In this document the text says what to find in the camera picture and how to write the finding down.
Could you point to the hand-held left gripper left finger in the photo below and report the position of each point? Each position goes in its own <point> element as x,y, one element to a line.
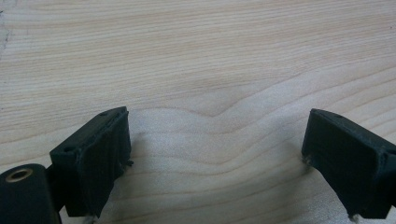
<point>93,155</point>

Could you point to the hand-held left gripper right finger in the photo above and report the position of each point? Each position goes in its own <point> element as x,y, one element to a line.
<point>348,155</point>

